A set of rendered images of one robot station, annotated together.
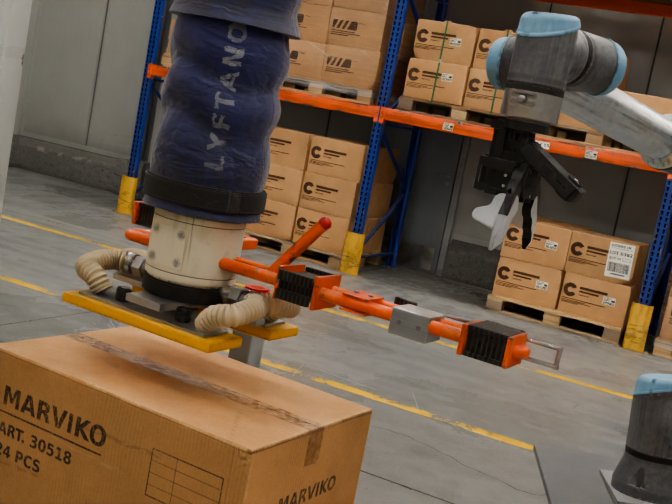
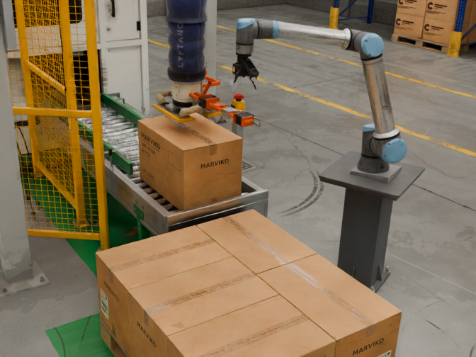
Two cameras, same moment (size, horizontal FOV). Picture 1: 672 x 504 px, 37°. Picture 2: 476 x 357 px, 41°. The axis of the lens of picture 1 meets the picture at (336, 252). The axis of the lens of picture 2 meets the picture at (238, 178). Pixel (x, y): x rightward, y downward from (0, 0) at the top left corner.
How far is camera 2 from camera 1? 2.25 m
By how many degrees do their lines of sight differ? 30
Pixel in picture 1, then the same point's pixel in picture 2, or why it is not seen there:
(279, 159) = not seen: outside the picture
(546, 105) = (243, 49)
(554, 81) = (244, 41)
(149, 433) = (166, 145)
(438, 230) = not seen: outside the picture
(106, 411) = (159, 139)
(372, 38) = not seen: outside the picture
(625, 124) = (312, 39)
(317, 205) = (435, 15)
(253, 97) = (189, 44)
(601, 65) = (265, 32)
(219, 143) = (180, 59)
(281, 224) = (416, 28)
